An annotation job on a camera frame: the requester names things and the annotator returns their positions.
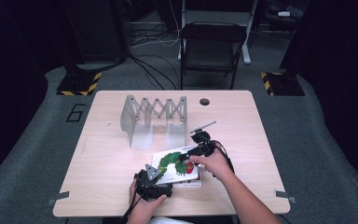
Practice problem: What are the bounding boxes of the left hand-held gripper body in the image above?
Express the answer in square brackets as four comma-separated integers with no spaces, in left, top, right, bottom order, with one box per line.
[135,163,163,202]

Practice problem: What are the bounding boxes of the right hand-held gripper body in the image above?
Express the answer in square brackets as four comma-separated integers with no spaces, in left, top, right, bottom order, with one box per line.
[189,120,217,158]

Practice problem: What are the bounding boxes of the white caterpillar picture book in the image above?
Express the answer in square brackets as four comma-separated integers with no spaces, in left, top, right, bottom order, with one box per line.
[151,145,200,186]

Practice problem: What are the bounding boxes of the white book with red print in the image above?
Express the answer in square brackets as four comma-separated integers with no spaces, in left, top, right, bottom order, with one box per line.
[172,167,203,189]

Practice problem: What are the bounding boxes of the grey metal expandable book rack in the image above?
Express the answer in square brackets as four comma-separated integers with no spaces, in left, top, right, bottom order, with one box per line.
[119,94,188,151]

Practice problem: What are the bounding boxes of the person's right hand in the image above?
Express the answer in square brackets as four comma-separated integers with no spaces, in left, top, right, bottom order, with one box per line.
[189,142,235,183]

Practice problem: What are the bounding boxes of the person's left hand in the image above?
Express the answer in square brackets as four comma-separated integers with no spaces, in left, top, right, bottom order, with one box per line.
[126,181,168,224]

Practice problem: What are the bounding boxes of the person's white clothing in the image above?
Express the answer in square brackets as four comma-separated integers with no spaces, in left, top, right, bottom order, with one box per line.
[148,217,194,224]

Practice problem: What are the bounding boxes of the black folding chair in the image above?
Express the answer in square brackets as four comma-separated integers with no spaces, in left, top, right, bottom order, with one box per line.
[179,21,248,91]

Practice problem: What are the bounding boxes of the black stand base striped edge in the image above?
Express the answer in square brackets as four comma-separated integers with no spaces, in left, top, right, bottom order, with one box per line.
[260,71,306,97]
[56,70,103,97]

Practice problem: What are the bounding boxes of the black equipment cabinet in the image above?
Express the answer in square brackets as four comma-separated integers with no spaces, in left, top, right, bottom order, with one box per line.
[60,0,129,64]

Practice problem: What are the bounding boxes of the right hand-held gripper black cable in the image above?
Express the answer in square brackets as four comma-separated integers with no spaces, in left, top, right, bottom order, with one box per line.
[213,141,236,175]

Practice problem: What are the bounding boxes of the hand-held gripper black cable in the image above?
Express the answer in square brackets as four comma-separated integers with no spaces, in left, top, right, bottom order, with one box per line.
[117,194,143,224]
[213,141,236,175]

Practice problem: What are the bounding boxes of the left hand-held gripper black cable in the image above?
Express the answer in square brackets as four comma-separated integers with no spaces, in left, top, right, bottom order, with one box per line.
[117,194,143,224]

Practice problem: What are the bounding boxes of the grey table bracket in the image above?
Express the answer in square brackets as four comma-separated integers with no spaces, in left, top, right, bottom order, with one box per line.
[273,189,296,204]
[46,190,71,207]

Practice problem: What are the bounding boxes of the black floor cables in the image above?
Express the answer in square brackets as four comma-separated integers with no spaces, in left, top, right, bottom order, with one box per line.
[127,54,181,91]

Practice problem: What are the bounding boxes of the white floor cables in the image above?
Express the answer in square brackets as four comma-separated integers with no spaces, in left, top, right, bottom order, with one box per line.
[130,0,182,49]

